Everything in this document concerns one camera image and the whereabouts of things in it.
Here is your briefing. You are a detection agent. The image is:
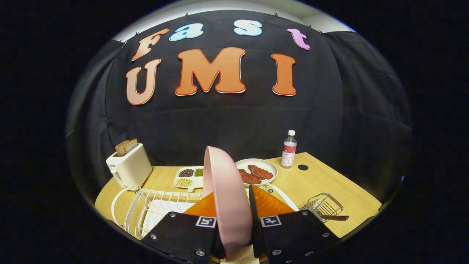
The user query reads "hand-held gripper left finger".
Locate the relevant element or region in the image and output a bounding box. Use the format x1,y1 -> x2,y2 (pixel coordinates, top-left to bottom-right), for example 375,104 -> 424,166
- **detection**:
141,191 -> 225,264

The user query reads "metal wire basket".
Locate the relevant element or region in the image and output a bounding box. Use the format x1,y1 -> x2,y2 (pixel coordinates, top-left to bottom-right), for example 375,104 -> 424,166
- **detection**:
301,192 -> 344,223

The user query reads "white round plate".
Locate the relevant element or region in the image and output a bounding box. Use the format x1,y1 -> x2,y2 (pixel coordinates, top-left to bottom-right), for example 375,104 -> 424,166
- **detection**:
234,158 -> 278,187

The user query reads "white wire dish rack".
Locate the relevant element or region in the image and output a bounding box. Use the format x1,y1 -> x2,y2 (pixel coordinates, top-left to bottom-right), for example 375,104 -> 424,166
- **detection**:
111,182 -> 299,241

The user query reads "white divided dish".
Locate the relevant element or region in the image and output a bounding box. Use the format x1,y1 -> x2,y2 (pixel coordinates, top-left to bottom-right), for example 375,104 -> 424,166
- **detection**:
174,166 -> 204,193

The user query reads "white toaster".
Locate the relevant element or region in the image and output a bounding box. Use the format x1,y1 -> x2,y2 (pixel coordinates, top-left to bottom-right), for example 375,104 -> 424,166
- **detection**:
106,143 -> 152,191

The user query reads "black backdrop cloth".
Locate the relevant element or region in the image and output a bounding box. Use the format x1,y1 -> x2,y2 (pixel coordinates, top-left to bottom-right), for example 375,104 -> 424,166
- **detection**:
66,10 -> 413,206

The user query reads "red meat piece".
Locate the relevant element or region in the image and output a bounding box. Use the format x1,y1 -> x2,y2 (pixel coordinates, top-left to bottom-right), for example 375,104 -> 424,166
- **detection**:
248,165 -> 274,180
238,169 -> 262,184

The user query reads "pink plate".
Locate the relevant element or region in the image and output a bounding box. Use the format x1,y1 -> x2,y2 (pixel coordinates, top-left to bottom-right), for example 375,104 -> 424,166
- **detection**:
203,146 -> 253,261

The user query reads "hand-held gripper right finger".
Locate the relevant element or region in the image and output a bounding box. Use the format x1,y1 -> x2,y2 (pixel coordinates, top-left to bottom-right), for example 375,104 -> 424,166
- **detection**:
248,184 -> 340,264

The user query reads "clear bottle with red label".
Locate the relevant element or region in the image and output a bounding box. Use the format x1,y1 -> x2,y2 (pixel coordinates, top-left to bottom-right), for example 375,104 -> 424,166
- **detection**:
281,130 -> 298,169

